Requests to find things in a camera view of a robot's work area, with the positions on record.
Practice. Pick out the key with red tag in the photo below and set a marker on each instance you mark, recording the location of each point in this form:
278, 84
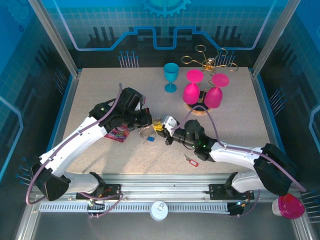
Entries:
193, 162

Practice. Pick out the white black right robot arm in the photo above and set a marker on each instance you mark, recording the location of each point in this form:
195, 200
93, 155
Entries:
232, 155

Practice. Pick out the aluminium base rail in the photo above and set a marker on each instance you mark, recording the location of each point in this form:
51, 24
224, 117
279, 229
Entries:
162, 187

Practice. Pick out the key with blue tag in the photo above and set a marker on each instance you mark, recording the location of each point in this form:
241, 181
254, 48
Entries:
150, 139

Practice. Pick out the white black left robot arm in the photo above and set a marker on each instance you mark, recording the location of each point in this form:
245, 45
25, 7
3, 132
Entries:
75, 142

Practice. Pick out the pink plastic goblet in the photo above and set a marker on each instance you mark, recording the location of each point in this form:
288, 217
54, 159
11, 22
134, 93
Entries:
215, 98
191, 93

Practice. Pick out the white plastic cup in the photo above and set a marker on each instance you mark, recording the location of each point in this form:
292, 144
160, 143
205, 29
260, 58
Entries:
275, 208

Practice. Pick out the aluminium side rail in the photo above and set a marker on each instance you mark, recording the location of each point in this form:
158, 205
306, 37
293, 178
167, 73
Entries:
66, 110
264, 110

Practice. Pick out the teal plastic goblet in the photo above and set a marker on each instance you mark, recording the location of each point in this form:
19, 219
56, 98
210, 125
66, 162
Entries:
171, 71

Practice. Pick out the white round can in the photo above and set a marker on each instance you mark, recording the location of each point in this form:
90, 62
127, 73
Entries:
158, 212

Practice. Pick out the pink translucent plastic cup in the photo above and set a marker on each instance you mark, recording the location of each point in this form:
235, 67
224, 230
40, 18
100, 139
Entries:
291, 207

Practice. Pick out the purple candy bag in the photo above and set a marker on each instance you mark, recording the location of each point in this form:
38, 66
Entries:
117, 135

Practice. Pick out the aluminium frame post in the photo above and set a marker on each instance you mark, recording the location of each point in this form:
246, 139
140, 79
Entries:
272, 37
53, 37

